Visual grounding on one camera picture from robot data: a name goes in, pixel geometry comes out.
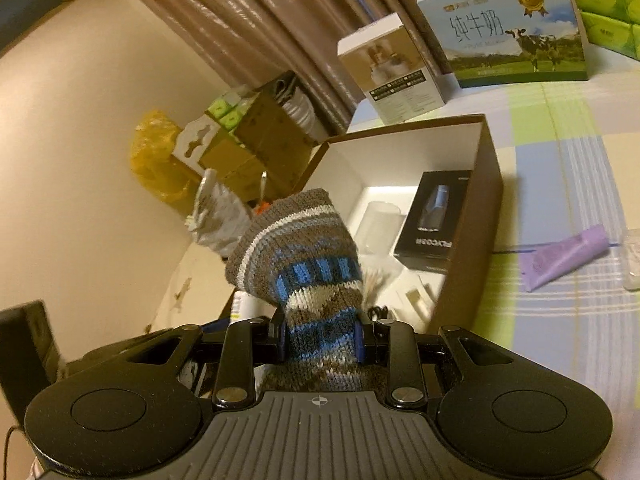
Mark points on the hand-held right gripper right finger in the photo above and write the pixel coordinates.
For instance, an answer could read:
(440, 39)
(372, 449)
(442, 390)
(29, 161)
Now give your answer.
(359, 344)

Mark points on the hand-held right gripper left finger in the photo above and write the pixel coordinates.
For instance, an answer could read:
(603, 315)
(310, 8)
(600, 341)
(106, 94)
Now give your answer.
(281, 342)

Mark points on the cotton swab pack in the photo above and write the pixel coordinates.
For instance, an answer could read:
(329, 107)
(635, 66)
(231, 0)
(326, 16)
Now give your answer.
(380, 282)

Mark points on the striped knitted sock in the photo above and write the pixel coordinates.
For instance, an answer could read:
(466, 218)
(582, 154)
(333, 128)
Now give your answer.
(305, 280)

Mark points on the clear plastic container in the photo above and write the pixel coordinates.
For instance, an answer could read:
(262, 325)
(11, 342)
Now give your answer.
(381, 227)

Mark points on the black shaver box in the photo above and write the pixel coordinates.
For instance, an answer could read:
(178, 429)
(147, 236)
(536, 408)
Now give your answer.
(432, 220)

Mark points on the brown cardboard box white inside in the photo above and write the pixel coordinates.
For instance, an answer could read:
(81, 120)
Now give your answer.
(465, 200)

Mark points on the white labelled bottle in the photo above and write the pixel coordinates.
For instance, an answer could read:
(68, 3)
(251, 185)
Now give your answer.
(246, 306)

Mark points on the white plastic bag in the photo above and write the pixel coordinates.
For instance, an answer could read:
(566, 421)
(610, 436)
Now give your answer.
(220, 220)

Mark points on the plain brown cardboard carton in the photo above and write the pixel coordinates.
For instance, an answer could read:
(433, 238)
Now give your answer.
(270, 135)

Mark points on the white cutout cardboard insert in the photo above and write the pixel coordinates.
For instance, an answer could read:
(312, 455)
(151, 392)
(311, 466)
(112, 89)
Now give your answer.
(192, 145)

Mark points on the yellow plastic bag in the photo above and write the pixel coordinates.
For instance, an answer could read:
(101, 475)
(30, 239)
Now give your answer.
(157, 160)

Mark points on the purple tube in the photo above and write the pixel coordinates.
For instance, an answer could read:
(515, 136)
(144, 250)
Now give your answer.
(562, 257)

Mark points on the grey striped bag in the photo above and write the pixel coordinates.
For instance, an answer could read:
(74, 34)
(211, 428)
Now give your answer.
(300, 105)

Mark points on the small green tissue pack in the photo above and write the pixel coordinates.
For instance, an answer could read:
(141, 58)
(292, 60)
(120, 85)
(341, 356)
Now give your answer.
(227, 110)

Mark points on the white pet product box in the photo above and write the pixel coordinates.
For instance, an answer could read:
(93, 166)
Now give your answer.
(395, 70)

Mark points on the clear plastic packet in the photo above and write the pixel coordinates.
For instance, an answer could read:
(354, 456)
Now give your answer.
(632, 260)

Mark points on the brown curtain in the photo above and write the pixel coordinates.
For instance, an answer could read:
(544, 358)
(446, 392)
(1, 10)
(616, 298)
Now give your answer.
(260, 15)

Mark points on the blue rolled mat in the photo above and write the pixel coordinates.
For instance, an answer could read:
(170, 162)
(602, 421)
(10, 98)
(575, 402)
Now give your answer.
(27, 7)

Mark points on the milk carton box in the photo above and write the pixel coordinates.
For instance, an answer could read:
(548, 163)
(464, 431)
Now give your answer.
(500, 25)

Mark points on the stack of green tissue packs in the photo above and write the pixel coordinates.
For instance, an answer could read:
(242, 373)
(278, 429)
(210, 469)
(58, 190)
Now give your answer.
(607, 5)

